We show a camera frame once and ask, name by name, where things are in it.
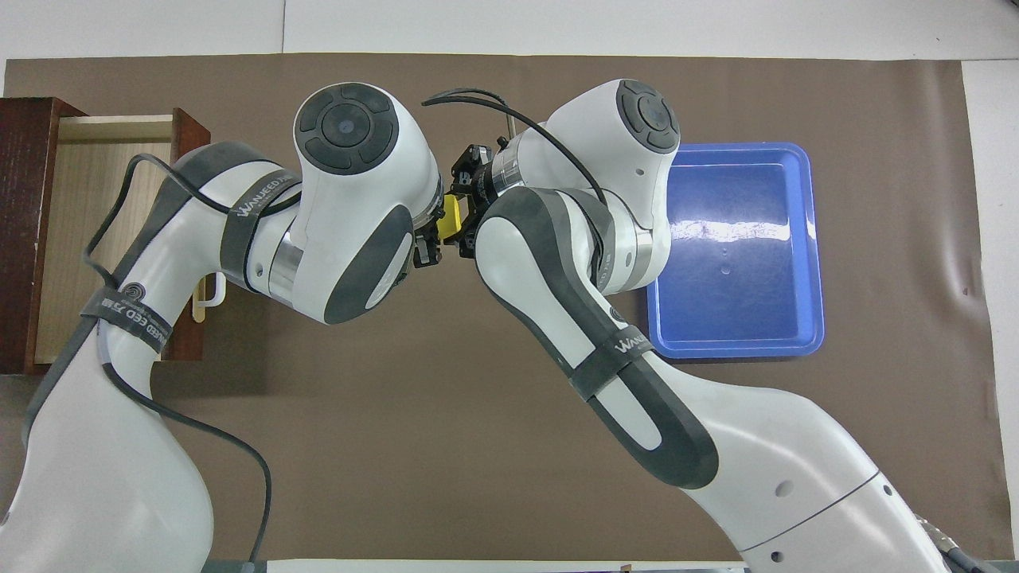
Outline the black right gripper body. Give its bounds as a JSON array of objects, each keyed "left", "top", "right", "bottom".
[{"left": 450, "top": 143, "right": 498, "bottom": 211}]

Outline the yellow cube block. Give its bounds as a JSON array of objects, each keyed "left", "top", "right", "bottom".
[{"left": 440, "top": 195, "right": 464, "bottom": 244}]

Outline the white drawer handle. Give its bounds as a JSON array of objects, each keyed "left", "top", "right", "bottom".
[{"left": 193, "top": 271, "right": 229, "bottom": 324}]

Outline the wooden drawer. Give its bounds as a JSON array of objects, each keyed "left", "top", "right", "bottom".
[{"left": 35, "top": 107, "right": 232, "bottom": 364}]

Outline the dark wooden drawer cabinet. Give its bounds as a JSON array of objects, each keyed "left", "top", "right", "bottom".
[{"left": 0, "top": 97, "right": 88, "bottom": 376}]

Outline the brown table mat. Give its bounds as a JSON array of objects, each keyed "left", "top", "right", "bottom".
[{"left": 0, "top": 53, "right": 1013, "bottom": 563}]

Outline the blue plastic tray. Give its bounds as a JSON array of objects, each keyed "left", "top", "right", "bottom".
[{"left": 646, "top": 142, "right": 826, "bottom": 360}]

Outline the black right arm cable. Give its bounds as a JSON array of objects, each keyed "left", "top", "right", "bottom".
[{"left": 420, "top": 88, "right": 610, "bottom": 279}]

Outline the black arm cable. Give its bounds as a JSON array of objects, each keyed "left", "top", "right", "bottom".
[
  {"left": 82, "top": 154, "right": 273, "bottom": 563},
  {"left": 420, "top": 88, "right": 610, "bottom": 279}
]

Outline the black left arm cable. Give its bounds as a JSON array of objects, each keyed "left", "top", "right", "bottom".
[{"left": 82, "top": 154, "right": 273, "bottom": 563}]

